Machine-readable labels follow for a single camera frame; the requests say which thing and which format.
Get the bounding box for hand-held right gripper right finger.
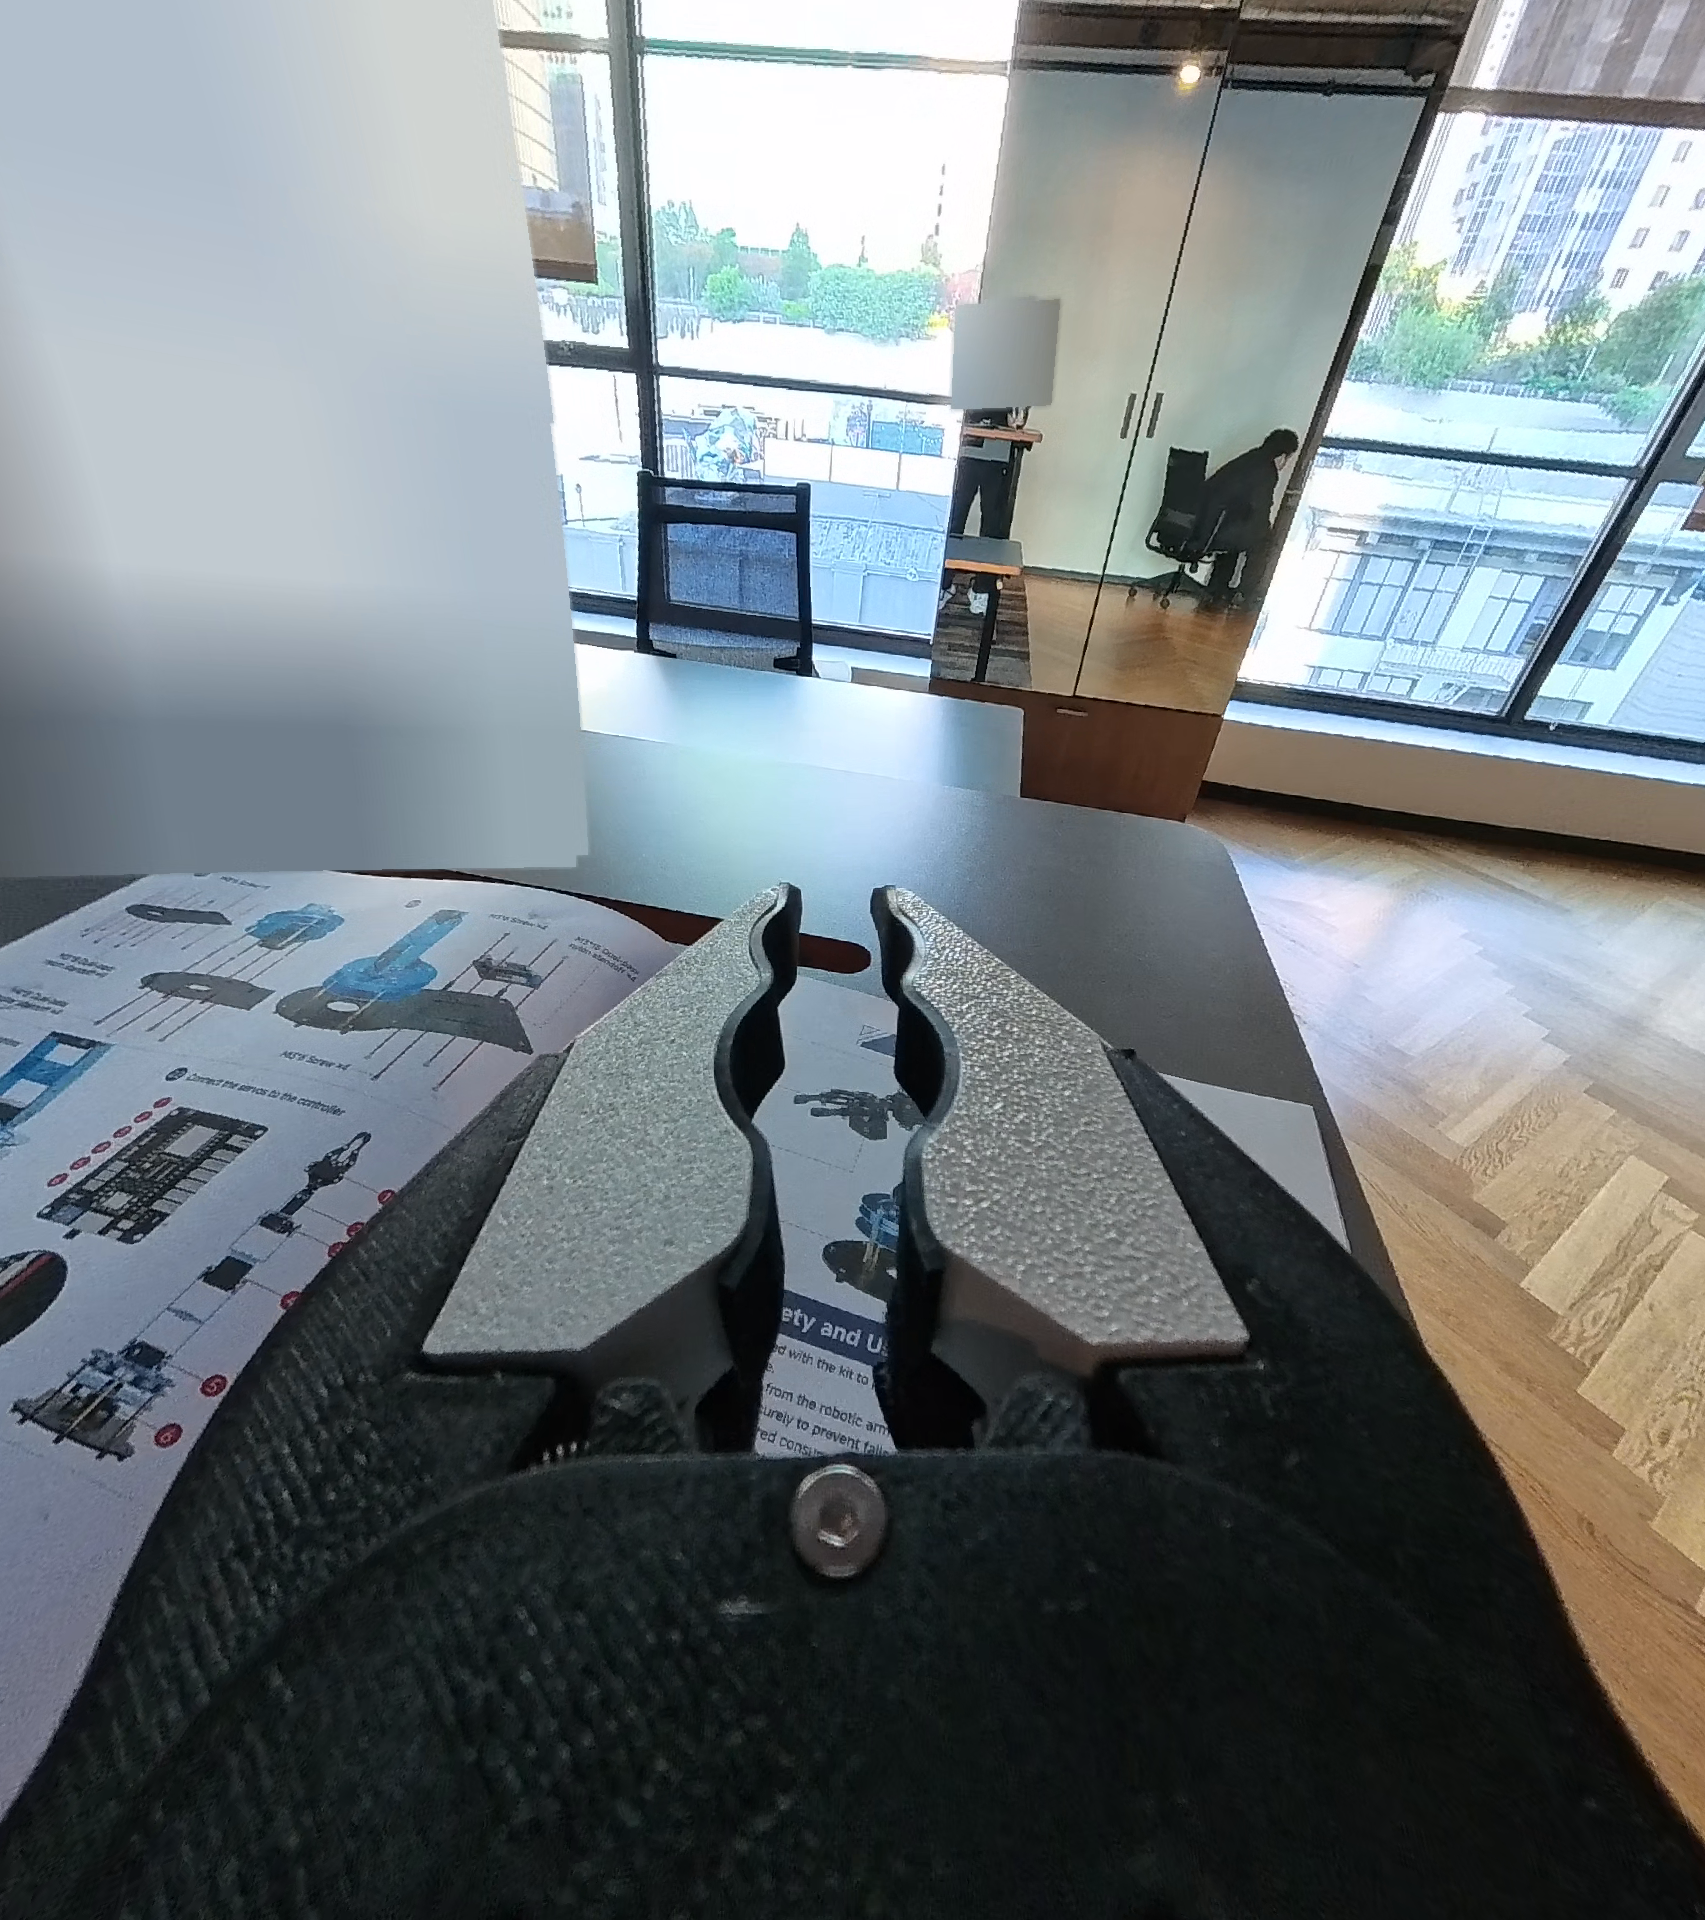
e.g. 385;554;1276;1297
871;885;1254;1448

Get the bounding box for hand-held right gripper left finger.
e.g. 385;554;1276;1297
421;881;802;1442

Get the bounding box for background grey desk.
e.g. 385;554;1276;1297
576;642;1029;798

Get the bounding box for printed instruction sheet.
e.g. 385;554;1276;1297
0;869;1349;1920

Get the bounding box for black office chair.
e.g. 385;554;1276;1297
1146;443;1245;607
635;472;818;678

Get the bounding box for large office windows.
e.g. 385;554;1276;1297
492;0;1705;768

